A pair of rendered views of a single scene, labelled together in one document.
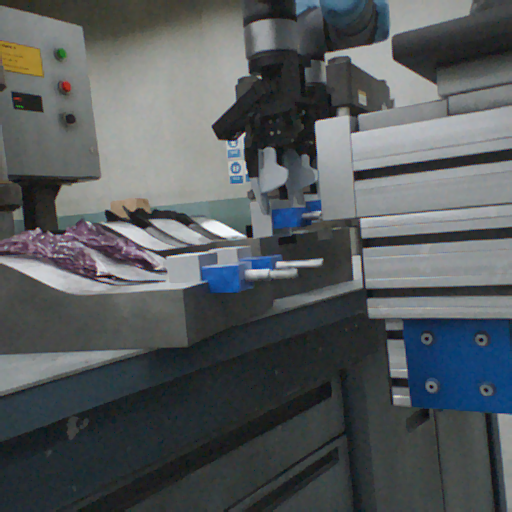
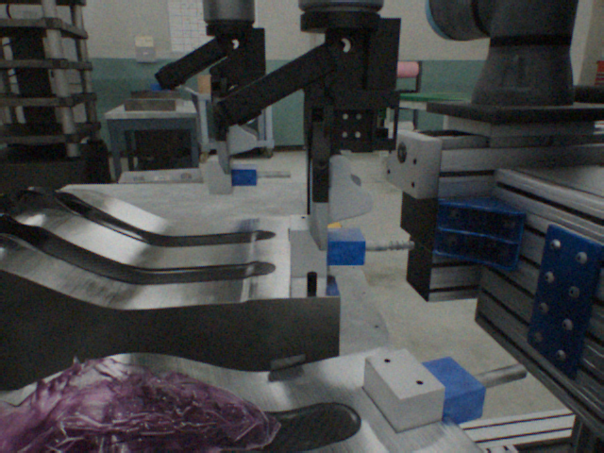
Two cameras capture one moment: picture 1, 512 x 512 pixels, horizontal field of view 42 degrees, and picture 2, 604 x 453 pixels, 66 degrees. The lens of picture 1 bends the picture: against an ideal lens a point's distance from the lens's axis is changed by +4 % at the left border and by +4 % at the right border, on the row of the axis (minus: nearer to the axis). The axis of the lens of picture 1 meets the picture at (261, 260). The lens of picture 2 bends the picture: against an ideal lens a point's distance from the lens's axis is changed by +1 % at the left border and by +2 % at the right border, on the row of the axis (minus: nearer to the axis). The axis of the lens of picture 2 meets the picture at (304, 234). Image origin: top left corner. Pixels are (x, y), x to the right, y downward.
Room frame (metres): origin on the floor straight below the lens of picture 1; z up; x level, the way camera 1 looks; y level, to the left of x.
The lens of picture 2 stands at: (0.61, 0.27, 1.08)
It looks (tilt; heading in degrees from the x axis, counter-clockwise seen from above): 19 degrees down; 321
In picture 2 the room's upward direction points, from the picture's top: straight up
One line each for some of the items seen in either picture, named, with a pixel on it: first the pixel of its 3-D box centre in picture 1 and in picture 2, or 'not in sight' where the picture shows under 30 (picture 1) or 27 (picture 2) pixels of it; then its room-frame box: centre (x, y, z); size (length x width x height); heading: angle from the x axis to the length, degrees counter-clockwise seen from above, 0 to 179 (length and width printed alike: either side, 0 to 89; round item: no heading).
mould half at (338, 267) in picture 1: (189, 254); (114, 268); (1.13, 0.13, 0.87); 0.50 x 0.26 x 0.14; 54
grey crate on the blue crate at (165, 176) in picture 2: not in sight; (162, 184); (4.01, -1.10, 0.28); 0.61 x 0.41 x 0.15; 65
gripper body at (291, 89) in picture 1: (281, 104); (345, 87); (0.93, -0.05, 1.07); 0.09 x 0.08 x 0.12; 54
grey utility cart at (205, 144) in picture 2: not in sight; (230, 124); (6.12, -2.97, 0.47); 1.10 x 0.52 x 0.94; 72
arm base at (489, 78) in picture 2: not in sight; (525, 71); (0.99, -0.50, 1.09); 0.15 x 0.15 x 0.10
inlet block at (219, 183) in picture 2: (325, 206); (250, 175); (1.23, -0.13, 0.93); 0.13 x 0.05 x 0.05; 54
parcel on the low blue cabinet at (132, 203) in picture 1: (130, 210); not in sight; (8.35, 1.62, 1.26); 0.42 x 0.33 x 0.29; 65
